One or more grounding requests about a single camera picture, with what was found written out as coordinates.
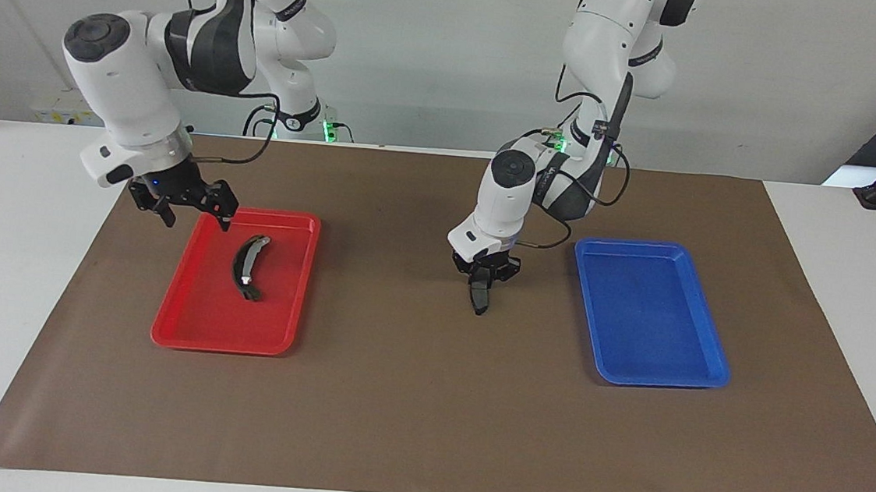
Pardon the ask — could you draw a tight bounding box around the dark brake pad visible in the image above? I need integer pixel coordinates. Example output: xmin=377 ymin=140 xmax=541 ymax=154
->
xmin=468 ymin=278 xmax=493 ymax=317

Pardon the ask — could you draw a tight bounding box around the curved brake shoe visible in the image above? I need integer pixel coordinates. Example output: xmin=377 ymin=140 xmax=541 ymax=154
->
xmin=229 ymin=233 xmax=272 ymax=303

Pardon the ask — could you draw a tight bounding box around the red plastic tray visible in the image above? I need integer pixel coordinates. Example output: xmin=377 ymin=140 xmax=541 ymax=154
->
xmin=150 ymin=201 xmax=323 ymax=360

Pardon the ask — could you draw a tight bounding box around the brown table mat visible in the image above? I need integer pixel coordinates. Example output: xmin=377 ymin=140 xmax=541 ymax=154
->
xmin=0 ymin=118 xmax=876 ymax=492

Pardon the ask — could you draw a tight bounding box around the blue plastic tray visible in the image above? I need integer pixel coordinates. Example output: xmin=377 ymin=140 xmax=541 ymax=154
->
xmin=564 ymin=235 xmax=741 ymax=395

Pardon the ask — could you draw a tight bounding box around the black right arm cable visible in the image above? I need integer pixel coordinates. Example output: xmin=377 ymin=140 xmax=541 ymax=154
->
xmin=166 ymin=0 xmax=290 ymax=168

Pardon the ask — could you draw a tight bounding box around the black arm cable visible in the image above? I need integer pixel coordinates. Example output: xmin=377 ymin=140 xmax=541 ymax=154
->
xmin=166 ymin=0 xmax=290 ymax=168
xmin=512 ymin=62 xmax=640 ymax=257

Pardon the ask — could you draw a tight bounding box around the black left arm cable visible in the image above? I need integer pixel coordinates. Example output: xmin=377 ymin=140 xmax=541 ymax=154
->
xmin=512 ymin=62 xmax=640 ymax=257

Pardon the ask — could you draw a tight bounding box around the white wall socket box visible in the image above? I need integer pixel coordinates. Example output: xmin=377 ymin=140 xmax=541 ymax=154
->
xmin=30 ymin=85 xmax=111 ymax=129

